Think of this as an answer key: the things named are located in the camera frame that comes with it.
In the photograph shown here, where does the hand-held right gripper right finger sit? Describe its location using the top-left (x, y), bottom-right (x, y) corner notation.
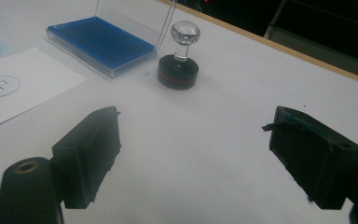
top-left (262, 105), bottom-right (358, 210)

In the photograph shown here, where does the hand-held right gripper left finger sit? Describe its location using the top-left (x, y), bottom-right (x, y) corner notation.
top-left (51, 105), bottom-right (121, 209)

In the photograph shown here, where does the blue ink pad clear case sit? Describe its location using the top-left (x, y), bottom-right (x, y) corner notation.
top-left (46, 0), bottom-right (179, 78)

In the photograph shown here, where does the black stamp with crystal knob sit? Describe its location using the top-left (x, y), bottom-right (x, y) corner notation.
top-left (157, 20), bottom-right (201, 91)

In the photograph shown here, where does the white paper card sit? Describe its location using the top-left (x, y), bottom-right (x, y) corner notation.
top-left (0, 47), bottom-right (88, 134)

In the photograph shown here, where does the metal floor rail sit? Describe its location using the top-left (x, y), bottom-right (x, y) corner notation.
top-left (264, 0), bottom-right (358, 80)

